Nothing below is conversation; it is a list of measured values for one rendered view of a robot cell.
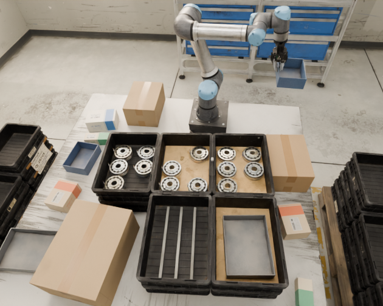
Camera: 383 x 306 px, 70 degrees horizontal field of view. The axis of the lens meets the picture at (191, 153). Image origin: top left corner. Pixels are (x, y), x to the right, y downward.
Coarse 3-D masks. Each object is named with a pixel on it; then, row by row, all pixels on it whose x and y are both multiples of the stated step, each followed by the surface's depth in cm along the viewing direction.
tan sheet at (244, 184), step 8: (216, 152) 160; (240, 152) 159; (216, 160) 156; (240, 160) 156; (240, 168) 152; (216, 176) 150; (240, 176) 149; (216, 184) 146; (240, 184) 146; (248, 184) 146; (256, 184) 145; (264, 184) 145; (264, 192) 142
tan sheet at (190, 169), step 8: (168, 152) 161; (176, 152) 161; (184, 152) 161; (168, 160) 158; (176, 160) 158; (184, 160) 157; (208, 160) 157; (184, 168) 154; (192, 168) 154; (200, 168) 153; (208, 168) 153; (184, 176) 150; (192, 176) 150; (200, 176) 150; (208, 176) 150; (184, 184) 147; (208, 184) 147
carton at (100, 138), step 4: (108, 132) 183; (88, 136) 182; (92, 136) 182; (96, 136) 182; (100, 136) 182; (104, 136) 181; (84, 140) 181; (88, 140) 181; (92, 140) 181; (96, 140) 181; (100, 140) 181; (104, 140) 181; (100, 144) 184; (104, 144) 184
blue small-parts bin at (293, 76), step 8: (288, 64) 167; (296, 64) 167; (304, 64) 160; (280, 72) 166; (288, 72) 166; (296, 72) 166; (304, 72) 157; (280, 80) 154; (288, 80) 154; (296, 80) 153; (304, 80) 152; (296, 88) 157
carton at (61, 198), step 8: (56, 184) 157; (64, 184) 157; (72, 184) 157; (56, 192) 154; (64, 192) 154; (72, 192) 154; (48, 200) 151; (56, 200) 151; (64, 200) 150; (72, 200) 156; (56, 208) 152; (64, 208) 150
